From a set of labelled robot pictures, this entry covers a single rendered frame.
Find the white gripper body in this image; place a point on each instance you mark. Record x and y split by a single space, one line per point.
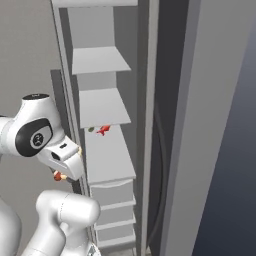
70 166

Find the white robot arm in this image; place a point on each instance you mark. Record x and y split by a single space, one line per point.
63 213

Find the grey fridge shelf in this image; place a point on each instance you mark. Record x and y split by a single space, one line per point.
103 106
100 60
96 2
110 156

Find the hot dog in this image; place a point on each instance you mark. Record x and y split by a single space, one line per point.
58 176

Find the grey fridge door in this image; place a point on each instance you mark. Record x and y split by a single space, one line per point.
206 116

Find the red food item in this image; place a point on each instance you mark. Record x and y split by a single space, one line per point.
104 130

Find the grey fridge cabinet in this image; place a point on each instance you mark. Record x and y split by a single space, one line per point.
143 100

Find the small green food item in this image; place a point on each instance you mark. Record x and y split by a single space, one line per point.
91 129

